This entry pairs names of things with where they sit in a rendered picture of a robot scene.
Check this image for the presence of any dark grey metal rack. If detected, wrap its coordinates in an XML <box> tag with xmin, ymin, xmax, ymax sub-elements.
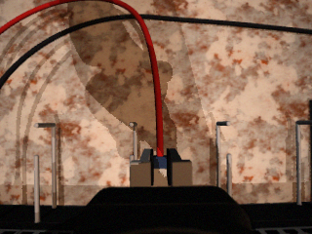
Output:
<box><xmin>0</xmin><ymin>99</ymin><xmax>312</xmax><ymax>234</ymax></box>

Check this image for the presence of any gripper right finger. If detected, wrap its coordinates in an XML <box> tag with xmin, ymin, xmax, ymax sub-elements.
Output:
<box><xmin>167</xmin><ymin>148</ymin><xmax>192</xmax><ymax>186</ymax></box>

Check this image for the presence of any red patch cord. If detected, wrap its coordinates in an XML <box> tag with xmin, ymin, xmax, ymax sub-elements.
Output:
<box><xmin>0</xmin><ymin>0</ymin><xmax>164</xmax><ymax>156</ymax></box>

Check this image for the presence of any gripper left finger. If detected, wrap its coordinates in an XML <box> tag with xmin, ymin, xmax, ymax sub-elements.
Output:
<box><xmin>130</xmin><ymin>148</ymin><xmax>154</xmax><ymax>187</ymax></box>

